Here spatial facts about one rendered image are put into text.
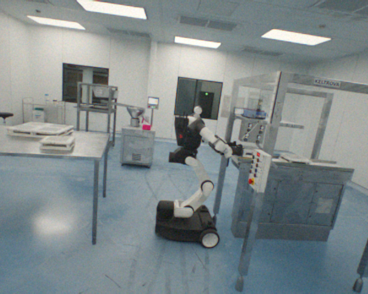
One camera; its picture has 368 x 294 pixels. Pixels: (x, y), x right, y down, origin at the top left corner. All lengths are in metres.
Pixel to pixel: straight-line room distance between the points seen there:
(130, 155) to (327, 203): 3.30
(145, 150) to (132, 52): 3.65
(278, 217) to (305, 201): 0.35
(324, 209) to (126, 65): 6.12
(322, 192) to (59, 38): 7.32
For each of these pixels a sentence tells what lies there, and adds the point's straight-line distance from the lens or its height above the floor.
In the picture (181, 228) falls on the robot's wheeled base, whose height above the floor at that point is 0.17.
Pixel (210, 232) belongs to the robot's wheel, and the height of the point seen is 0.19.
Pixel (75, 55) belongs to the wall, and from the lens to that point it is 7.76.
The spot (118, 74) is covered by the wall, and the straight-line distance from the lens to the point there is 7.38.
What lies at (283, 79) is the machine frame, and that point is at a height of 1.67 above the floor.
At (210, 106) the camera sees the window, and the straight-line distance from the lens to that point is 7.33.
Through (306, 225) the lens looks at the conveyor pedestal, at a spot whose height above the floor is 0.21.
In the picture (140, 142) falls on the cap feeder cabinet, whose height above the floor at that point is 0.51.
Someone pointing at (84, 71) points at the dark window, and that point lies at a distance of 7.64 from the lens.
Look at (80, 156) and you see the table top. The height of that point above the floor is 0.88.
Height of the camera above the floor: 1.49
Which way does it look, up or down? 13 degrees down
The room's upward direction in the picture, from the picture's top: 7 degrees clockwise
